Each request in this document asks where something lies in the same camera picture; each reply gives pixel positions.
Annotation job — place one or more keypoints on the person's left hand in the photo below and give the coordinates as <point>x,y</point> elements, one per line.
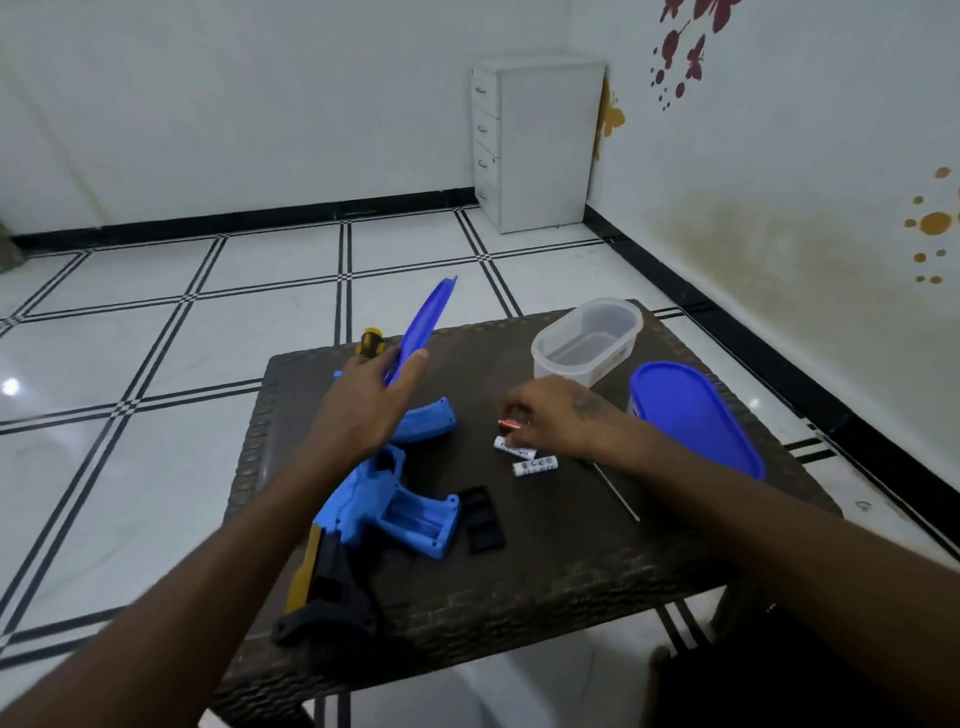
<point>352,416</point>

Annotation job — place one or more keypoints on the person's right hand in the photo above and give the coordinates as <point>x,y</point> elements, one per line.
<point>570,420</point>

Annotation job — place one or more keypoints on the person's left thumb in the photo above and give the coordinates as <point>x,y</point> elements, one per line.
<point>411,375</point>

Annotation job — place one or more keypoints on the person's right thumb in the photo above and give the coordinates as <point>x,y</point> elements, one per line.
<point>531,438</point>

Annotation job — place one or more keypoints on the blue curved plastic cover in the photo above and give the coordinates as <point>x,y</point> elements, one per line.
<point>424,322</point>

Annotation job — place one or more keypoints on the person's left forearm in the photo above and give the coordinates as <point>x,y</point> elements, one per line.
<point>195,600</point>

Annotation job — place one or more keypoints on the person's right forearm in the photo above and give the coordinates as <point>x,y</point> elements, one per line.
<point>787,555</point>

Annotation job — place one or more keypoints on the white battery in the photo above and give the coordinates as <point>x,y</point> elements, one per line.
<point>535,466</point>
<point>516,448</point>

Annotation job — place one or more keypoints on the black battery cover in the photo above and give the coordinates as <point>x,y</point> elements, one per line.
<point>481,520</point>

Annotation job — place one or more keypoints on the thin metal rod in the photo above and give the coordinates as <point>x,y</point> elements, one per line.
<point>619,493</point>

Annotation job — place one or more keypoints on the clear plastic container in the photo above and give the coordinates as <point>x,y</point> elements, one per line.
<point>589,341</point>

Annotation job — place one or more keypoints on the blue toy gun black stock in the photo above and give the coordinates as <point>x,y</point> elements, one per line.
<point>367,502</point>

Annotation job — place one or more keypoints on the blue oval container lid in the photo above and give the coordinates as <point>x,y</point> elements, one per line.
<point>694,420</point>

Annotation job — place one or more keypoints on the white drawer cabinet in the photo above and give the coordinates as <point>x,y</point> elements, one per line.
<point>540,142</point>

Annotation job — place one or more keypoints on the person's black trousers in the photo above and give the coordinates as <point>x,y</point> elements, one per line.
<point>772,675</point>

